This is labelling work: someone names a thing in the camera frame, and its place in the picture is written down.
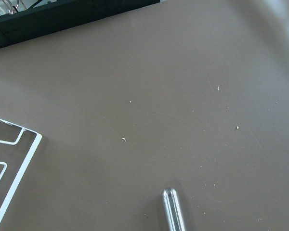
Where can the white cup rack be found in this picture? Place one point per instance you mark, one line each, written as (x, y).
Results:
(17, 147)

